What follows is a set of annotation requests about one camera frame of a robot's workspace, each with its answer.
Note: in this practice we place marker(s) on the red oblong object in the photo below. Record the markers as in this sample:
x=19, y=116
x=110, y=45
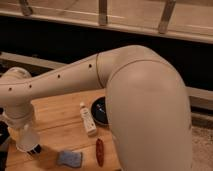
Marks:
x=100, y=152

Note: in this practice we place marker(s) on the metal railing post middle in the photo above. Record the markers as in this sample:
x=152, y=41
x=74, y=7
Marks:
x=103, y=20

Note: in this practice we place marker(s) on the metal railing post right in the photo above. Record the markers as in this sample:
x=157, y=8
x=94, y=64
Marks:
x=166, y=15

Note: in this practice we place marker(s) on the white tube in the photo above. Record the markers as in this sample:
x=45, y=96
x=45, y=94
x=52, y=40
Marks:
x=89, y=124

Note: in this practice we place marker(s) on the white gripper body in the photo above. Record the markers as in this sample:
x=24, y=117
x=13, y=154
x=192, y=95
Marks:
x=28, y=139

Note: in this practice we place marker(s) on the metal railing post left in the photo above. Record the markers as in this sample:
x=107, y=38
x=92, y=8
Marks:
x=25, y=8

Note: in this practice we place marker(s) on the black white eraser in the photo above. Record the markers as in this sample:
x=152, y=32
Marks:
x=35, y=150

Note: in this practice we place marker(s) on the wooden board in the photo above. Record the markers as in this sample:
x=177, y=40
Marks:
x=60, y=127

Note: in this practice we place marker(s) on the black device at left edge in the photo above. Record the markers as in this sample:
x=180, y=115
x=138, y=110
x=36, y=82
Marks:
x=4, y=137

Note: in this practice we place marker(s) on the metal railing post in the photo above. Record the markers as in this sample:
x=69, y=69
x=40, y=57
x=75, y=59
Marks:
x=25, y=8
x=166, y=15
x=103, y=20

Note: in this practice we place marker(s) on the black round plate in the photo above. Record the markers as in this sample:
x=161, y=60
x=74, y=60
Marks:
x=98, y=111

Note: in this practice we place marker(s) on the blue grey ceramic cup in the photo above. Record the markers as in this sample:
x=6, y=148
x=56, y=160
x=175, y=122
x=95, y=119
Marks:
x=69, y=158

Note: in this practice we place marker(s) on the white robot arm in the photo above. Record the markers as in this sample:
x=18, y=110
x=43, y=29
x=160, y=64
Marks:
x=147, y=105

